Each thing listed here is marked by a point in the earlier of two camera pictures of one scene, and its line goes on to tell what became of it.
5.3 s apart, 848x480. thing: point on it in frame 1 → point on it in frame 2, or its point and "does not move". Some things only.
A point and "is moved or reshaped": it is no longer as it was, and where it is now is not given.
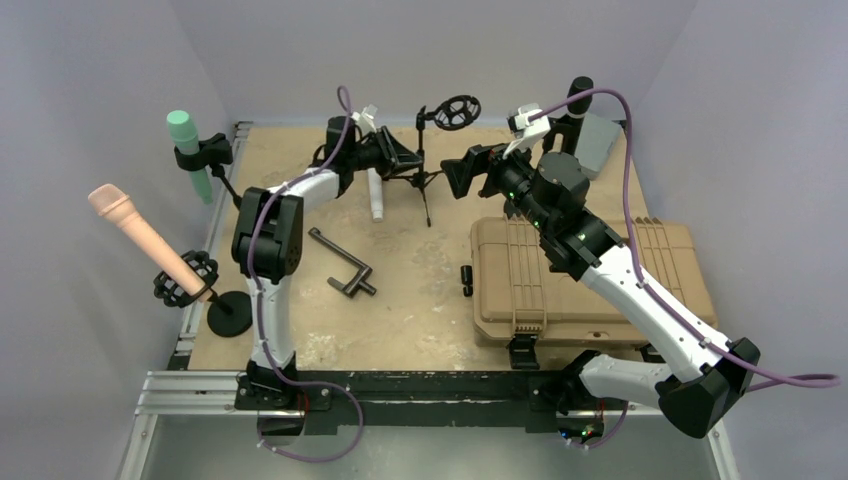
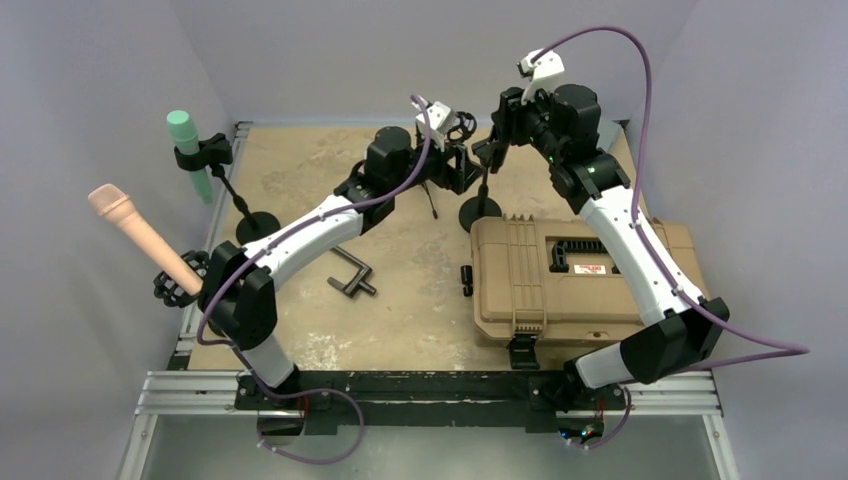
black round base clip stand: [570, 130] is moved or reshaped
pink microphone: [116, 203] does not move
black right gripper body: [513, 178] → [538, 106]
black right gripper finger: [477, 159] → [512, 121]
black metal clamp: [358, 281] does not move
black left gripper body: [368, 155] → [435, 158]
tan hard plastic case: [518, 298] does not move
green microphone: [186, 137] does not move
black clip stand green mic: [214, 152] does not move
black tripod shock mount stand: [454, 113] is moved or reshaped
